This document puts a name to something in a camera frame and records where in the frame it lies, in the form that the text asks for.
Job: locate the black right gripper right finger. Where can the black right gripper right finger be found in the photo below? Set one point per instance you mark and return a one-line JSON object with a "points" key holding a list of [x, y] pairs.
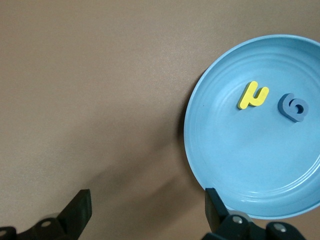
{"points": [[215, 212]]}

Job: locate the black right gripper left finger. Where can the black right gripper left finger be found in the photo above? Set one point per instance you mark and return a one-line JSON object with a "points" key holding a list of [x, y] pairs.
{"points": [[80, 210]]}

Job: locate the yellow lowercase letter h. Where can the yellow lowercase letter h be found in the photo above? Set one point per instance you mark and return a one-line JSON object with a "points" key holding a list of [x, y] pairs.
{"points": [[252, 96]]}

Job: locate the blue lowercase letter g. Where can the blue lowercase letter g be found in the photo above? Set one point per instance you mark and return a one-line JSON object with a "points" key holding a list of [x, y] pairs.
{"points": [[285, 107]]}

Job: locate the blue round plate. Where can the blue round plate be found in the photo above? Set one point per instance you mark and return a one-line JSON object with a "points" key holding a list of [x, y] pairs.
{"points": [[250, 155]]}

